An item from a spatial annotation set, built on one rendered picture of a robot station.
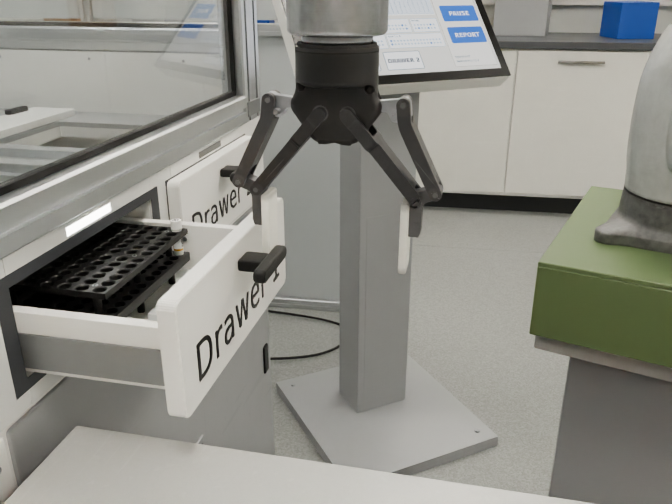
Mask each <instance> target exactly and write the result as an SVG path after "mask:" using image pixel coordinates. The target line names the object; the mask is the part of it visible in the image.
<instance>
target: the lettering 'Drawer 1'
mask: <svg viewBox="0 0 672 504"><path fill-rule="evenodd" d="M255 286H257V291H256V292H255V294H254V295H253V290H254V287H255ZM258 292H259V283H254V284H253V287H252V291H251V305H252V307H253V308H256V307H257V305H258V303H259V301H260V299H259V298H258V301H257V303H256V304H254V302H253V299H254V297H255V296H256V295H257V294H258ZM248 299H249V291H248V292H247V300H246V308H245V303H244V298H242V299H241V317H240V314H239V309H238V305H237V306H236V312H237V317H238V322H239V327H240V328H241V326H242V313H243V310H244V315H245V320H247V318H248ZM230 318H231V323H230V325H229V326H228V327H227V329H226V332H225V343H226V345H228V344H229V343H230V342H231V340H232V338H233V337H234V336H235V333H234V319H233V315H232V314H229V315H228V316H227V318H226V320H225V322H224V323H225V325H226V323H227V321H228V320H229V319H230ZM231 326H232V332H231V337H230V339H229V340H228V339H227V333H228V331H229V329H230V328H231ZM222 328H223V327H222V324H221V325H220V326H219V329H218V330H217V331H216V332H215V338H216V351H217V359H218V358H219V356H220V355H219V342H218V337H219V332H220V330H221V329H222ZM205 340H207V341H208V343H209V348H210V358H209V363H208V366H207V368H206V370H205V371H204V372H203V374H202V367H201V356H200V346H201V344H202V343H203V342H204V341H205ZM196 348H197V359H198V370H199V381H200V382H201V381H202V379H203V378H204V376H205V375H206V374H207V372H208V370H209V368H210V365H211V362H212V356H213V347H212V340H211V337H210V336H209V335H205V336H204V337H203V338H202V339H201V340H200V341H199V343H198V344H197V345H196Z"/></svg>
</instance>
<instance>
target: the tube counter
mask: <svg viewBox="0 0 672 504"><path fill-rule="evenodd" d="M434 14H435V13H434V10H433V8H432V5H431V2H430V0H389V13H388V15H434Z"/></svg>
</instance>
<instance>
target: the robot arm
mask: <svg viewBox="0 0 672 504"><path fill-rule="evenodd" d="M388 13H389V0H286V23H287V32H288V33H289V34H292V35H296V36H301V41H298V42H297V45H295V83H296V89H295V93H294V95H286V94H281V93H280V92H279V91H278V90H272V91H270V92H268V93H266V94H264V95H263V96H262V99H261V113H260V119H259V121H258V123H257V125H256V128H255V130H254V132H253V134H252V137H251V139H250V141H249V143H248V146H247V148H246V150H245V152H244V155H243V157H242V159H241V161H240V163H239V166H238V168H237V170H236V172H235V175H234V177H233V179H232V183H233V185H234V186H235V187H237V188H241V187H242V188H244V189H246V190H248V191H249V192H250V193H251V195H252V210H253V211H252V212H253V221H254V224H255V225H262V246H263V253H268V254H269V253H270V251H271V250H272V249H273V248H274V247H275V246H276V245H278V219H277V189H276V187H270V188H269V189H268V187H269V186H270V184H271V183H272V182H273V181H274V180H275V178H276V177H277V176H278V175H279V174H280V173H281V171H282V170H283V169H284V168H285V167H286V165H287V164H288V163H289V162H290V161H291V160H292V158H293V157H294V156H295V155H296V154H297V153H298V151H299V150H300V149H301V148H302V147H303V146H304V144H305V143H306V142H307V141H308V140H309V139H310V138H312V139H313V140H314V141H316V142H318V144H330V143H337V144H340V145H346V146H351V145H352V144H355V143H357V142H358V141H359V143H360V144H361V145H362V146H363V148H364V149H365V150H366V151H367V152H369V153H370V154H371V155H372V157H373V158H374V159H375V160H376V162H377V163H378V164H379V166H380V167H381V168H382V169H383V171H384V172H385V173H386V174H387V176H388V177H389V178H390V180H391V181H392V182H393V183H394V185H395V186H396V187H397V188H398V190H399V191H400V192H401V194H402V195H403V196H404V199H403V202H402V204H401V210H400V233H399V256H398V273H399V274H405V273H406V270H407V267H408V263H409V249H410V237H416V238H418V237H419V235H420V233H421V229H422V217H423V205H424V204H425V203H428V202H431V201H435V202H436V201H439V200H440V199H441V197H442V193H443V189H444V187H443V184H442V182H441V180H440V177H439V175H438V173H437V171H436V168H435V166H434V164H433V161H432V159H431V157H430V155H429V152H428V150H427V148H426V145H425V143H424V141H423V139H422V136H421V134H420V132H419V130H418V127H417V125H416V123H415V120H414V112H413V100H412V97H411V96H409V95H403V96H402V97H401V98H393V99H382V98H381V96H380V94H379V89H378V80H379V45H377V42H375V41H374V39H373V36H380V35H384V34H385V33H386V32H387V30H388ZM288 108H291V109H292V111H293V112H294V114H295V115H296V117H297V118H298V120H299V121H300V123H301V124H302V125H301V126H300V127H299V128H298V130H297V131H296V132H295V133H294V134H293V136H292V137H291V138H290V140H289V141H288V142H287V143H286V145H285V146H284V147H283V148H282V149H281V151H280V152H279V153H278V154H277V155H276V156H275V158H274V159H273V160H272V161H271V162H270V164H269V165H268V166H267V167H266V168H265V170H264V171H263V172H262V173H261V174H260V176H259V177H258V176H256V175H253V174H254V172H255V170H256V168H257V166H258V163H259V161H260V159H261V157H262V155H263V153H264V150H265V148H266V146H267V144H268V142H269V139H270V137H271V135H272V133H273V131H274V129H275V126H276V124H277V122H278V119H279V117H281V116H283V115H284V114H285V113H286V111H287V109H288ZM382 112H385V113H387V114H388V115H389V118H390V120H391V121H392V122H394V123H398V127H399V131H400V133H401V136H402V138H403V140H404V143H405V145H406V147H407V149H408V151H409V154H410V156H411V158H412V160H413V163H414V165H415V167H416V169H417V172H418V174H419V176H420V178H421V181H422V183H423V185H424V187H420V185H419V184H418V183H417V182H416V180H415V179H414V178H413V176H412V175H411V174H410V173H409V171H408V170H407V169H406V167H405V166H404V165H403V164H402V162H401V161H400V160H399V158H398V157H397V156H396V155H395V153H394V152H393V151H392V149H391V148H390V147H389V146H388V144H387V143H386V142H385V140H384V139H383V137H382V135H381V133H380V132H379V131H378V129H377V128H376V127H375V126H374V124H373V123H374V122H375V120H376V119H377V118H378V117H379V115H380V114H381V113H382ZM594 240H595V241H596V242H599V243H602V244H607V245H619V246H628V247H634V248H639V249H645V250H650V251H656V252H661V253H667V254H672V23H671V24H670V25H668V26H667V28H666V29H665V31H664V32H663V33H662V35H661V36H660V38H659V39H658V41H657V43H656V45H655V47H654V48H653V50H652V52H651V54H650V56H649V58H648V60H647V62H646V65H645V67H644V70H643V73H642V75H641V78H640V82H639V86H638V90H637V94H636V98H635V103H634V108H633V113H632V118H631V124H630V131H629V137H628V146H627V155H626V174H625V183H624V188H623V192H622V195H621V199H620V204H619V207H618V208H617V209H616V211H615V212H614V213H613V214H612V216H611V217H610V218H609V219H608V221H607V222H606V223H604V224H602V225H600V226H598V227H596V229H595V233H594Z"/></svg>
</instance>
